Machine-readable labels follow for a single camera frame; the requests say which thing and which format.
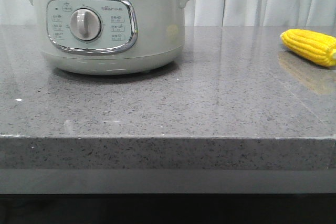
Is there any pale green electric cooking pot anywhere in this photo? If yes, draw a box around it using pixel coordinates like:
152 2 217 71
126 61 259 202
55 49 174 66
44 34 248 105
29 0 190 76

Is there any yellow corn cob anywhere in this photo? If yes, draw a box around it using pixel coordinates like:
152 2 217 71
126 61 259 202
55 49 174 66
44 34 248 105
280 29 335 67

